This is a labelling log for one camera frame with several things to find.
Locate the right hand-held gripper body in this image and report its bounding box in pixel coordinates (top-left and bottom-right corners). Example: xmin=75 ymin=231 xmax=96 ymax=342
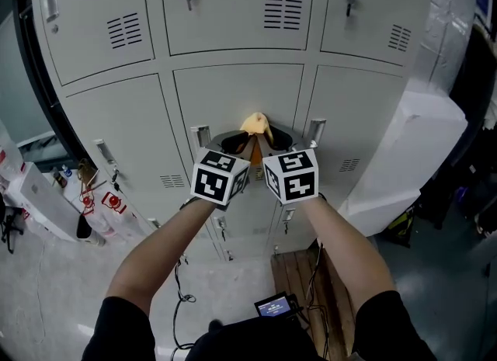
xmin=262 ymin=148 xmax=321 ymax=206

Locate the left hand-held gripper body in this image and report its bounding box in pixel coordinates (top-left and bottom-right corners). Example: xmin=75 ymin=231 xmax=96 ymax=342
xmin=189 ymin=148 xmax=252 ymax=207

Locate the yellow wiping cloth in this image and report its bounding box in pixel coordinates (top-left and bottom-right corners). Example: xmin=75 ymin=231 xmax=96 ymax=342
xmin=239 ymin=112 xmax=273 ymax=166

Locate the grey metal locker door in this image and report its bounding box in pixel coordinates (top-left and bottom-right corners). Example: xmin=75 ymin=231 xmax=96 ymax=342
xmin=172 ymin=63 xmax=305 ymax=215

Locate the grey metal locker cabinet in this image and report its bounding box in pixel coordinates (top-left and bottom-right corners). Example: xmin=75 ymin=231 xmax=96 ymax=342
xmin=30 ymin=0 xmax=436 ymax=264

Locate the person's left forearm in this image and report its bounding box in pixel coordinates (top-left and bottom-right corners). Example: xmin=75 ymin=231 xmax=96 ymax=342
xmin=105 ymin=198 xmax=217 ymax=316

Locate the person's right forearm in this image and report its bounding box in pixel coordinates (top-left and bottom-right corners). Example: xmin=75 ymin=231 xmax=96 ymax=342
xmin=301 ymin=196 xmax=397 ymax=312

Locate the white foam block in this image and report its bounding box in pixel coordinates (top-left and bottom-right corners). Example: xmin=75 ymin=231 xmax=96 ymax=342
xmin=336 ymin=190 xmax=422 ymax=238
xmin=359 ymin=89 xmax=470 ymax=203

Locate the wooden slat platform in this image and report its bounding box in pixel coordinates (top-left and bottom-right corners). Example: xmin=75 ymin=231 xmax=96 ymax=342
xmin=270 ymin=248 xmax=356 ymax=361

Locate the black and yellow bag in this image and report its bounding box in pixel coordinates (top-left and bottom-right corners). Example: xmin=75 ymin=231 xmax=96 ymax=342
xmin=386 ymin=206 xmax=415 ymax=250

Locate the small black monitor screen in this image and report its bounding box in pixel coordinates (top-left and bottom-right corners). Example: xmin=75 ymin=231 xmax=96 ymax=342
xmin=254 ymin=292 xmax=296 ymax=318

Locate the brown paper bag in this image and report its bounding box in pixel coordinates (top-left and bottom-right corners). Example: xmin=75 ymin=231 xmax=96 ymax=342
xmin=76 ymin=158 xmax=98 ymax=189

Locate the white waste bin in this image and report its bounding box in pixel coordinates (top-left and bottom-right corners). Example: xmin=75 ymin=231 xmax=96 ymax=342
xmin=75 ymin=213 xmax=106 ymax=247

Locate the low white table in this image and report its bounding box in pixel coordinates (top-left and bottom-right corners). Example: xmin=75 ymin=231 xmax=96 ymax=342
xmin=15 ymin=161 xmax=117 ymax=213

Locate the white water dispenser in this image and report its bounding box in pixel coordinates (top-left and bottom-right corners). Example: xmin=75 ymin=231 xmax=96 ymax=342
xmin=7 ymin=161 xmax=85 ymax=242

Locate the person's black clothing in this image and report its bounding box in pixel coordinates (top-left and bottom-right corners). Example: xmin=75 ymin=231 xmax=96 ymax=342
xmin=81 ymin=291 xmax=438 ymax=361

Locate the black office chair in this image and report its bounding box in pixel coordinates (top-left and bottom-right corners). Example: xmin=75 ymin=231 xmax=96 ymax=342
xmin=0 ymin=192 xmax=26 ymax=255

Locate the black framed glass partition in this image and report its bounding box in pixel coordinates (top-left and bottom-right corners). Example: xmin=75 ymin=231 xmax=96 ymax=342
xmin=0 ymin=0 xmax=85 ymax=166

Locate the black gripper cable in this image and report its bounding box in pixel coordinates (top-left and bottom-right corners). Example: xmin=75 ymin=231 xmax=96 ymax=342
xmin=172 ymin=258 xmax=197 ymax=351
xmin=306 ymin=237 xmax=331 ymax=360

